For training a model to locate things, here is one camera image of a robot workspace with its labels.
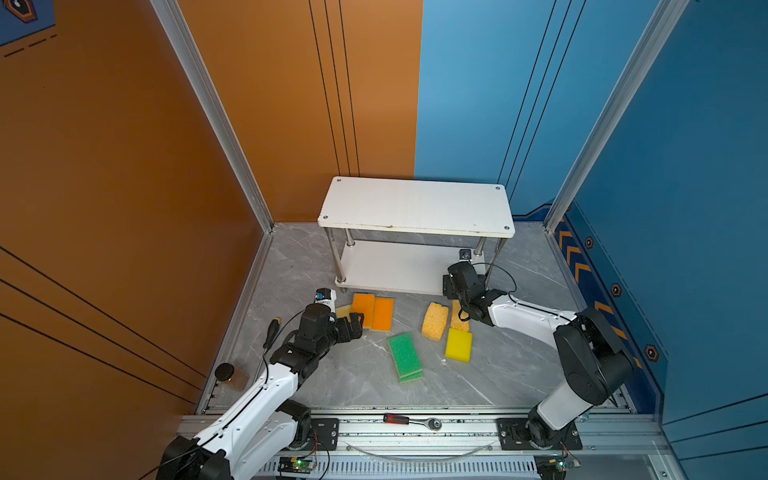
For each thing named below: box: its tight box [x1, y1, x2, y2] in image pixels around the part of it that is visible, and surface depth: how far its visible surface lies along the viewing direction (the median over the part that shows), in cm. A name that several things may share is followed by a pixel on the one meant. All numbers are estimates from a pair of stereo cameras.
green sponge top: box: [387, 333, 423, 378], surface depth 84 cm
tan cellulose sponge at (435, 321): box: [422, 302, 449, 341], surface depth 92 cm
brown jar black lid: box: [215, 363, 249, 392], surface depth 77 cm
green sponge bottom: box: [399, 369, 423, 384], surface depth 83 cm
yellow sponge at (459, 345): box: [446, 328, 473, 363], surface depth 89 cm
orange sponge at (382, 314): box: [372, 297, 394, 331], surface depth 95 cm
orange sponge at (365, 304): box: [352, 293, 375, 328], surface depth 96 cm
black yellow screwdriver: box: [263, 317, 282, 349], surface depth 93 cm
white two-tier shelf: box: [317, 176, 515, 295], surface depth 82 cm
